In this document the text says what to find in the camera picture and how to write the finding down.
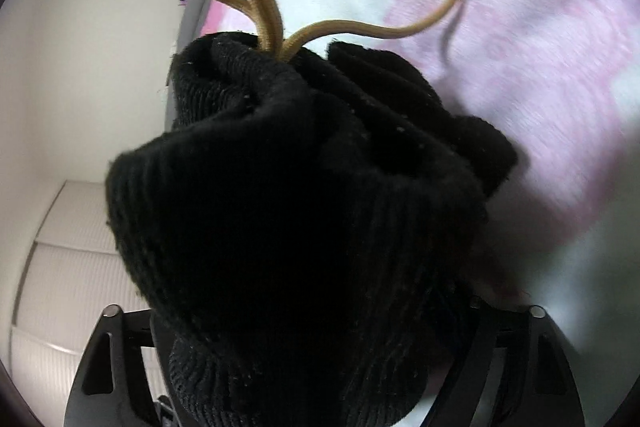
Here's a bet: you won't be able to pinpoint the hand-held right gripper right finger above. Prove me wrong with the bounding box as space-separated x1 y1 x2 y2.
430 294 586 427

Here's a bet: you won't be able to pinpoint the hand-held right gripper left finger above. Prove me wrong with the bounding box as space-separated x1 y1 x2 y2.
64 304 173 427

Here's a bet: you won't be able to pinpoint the black pants with tan drawstring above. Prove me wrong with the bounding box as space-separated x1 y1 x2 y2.
105 0 521 427

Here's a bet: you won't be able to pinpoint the white louvered wardrobe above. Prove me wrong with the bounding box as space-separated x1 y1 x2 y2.
0 179 168 408

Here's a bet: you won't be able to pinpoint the pink floral blanket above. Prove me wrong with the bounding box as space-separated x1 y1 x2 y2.
200 0 640 358

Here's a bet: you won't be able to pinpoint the grey padded headboard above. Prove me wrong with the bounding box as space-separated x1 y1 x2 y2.
164 0 222 108

